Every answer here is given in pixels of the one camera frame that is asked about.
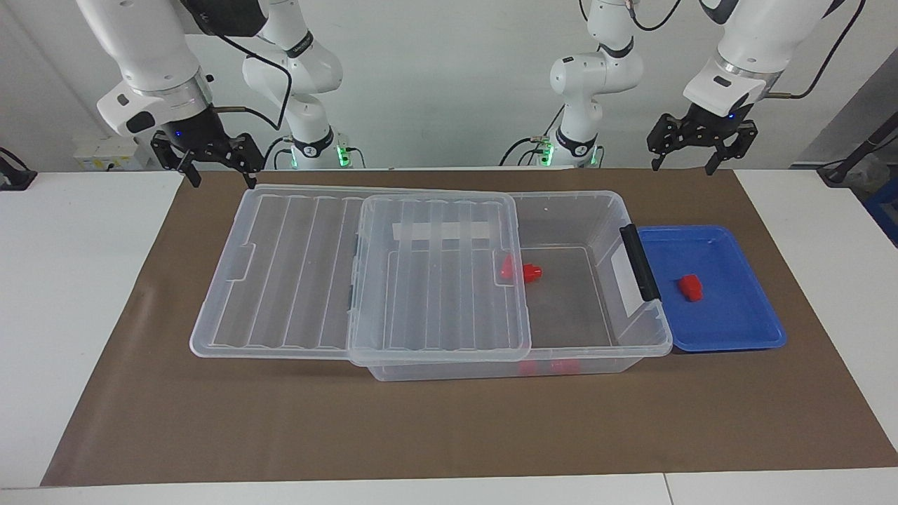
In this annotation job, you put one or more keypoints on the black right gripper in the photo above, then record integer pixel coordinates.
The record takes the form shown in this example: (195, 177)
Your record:
(196, 133)

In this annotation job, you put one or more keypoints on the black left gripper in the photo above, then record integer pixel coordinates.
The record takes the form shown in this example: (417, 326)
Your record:
(712, 125)

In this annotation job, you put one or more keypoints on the red plastic block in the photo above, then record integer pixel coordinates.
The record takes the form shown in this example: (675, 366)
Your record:
(691, 287)
(533, 272)
(510, 266)

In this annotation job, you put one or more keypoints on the clear ribbed plastic lid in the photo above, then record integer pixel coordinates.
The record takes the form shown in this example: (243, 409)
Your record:
(295, 280)

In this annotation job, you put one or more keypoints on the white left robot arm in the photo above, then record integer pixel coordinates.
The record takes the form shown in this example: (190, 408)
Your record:
(765, 35)

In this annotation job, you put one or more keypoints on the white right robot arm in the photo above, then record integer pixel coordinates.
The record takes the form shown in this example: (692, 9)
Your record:
(144, 42)

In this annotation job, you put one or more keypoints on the blue plastic tray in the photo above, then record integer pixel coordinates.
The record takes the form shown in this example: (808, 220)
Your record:
(736, 322)

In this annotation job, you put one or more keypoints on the clear plastic storage box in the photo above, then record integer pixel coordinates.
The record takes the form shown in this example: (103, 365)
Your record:
(635, 330)

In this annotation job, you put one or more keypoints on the white power strip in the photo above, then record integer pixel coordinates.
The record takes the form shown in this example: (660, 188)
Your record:
(105, 156)

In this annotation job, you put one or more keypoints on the black tripod stand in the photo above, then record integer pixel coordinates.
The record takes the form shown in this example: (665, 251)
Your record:
(859, 151)

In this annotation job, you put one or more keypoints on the blue crate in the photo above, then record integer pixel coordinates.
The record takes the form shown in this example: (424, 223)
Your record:
(885, 217)

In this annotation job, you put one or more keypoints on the brown paper table mat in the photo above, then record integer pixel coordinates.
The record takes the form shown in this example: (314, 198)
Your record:
(210, 421)

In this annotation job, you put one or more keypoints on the black clamp mount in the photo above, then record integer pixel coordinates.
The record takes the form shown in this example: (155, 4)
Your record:
(14, 175)

